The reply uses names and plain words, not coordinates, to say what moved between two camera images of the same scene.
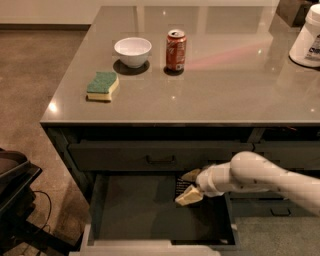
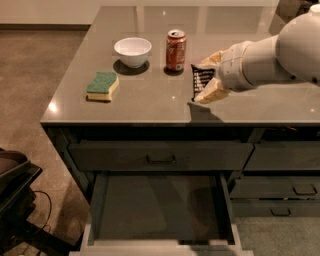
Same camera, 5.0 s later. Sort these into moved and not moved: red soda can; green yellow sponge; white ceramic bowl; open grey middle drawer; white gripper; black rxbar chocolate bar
Moved: white gripper; black rxbar chocolate bar
Not moved: open grey middle drawer; green yellow sponge; white ceramic bowl; red soda can
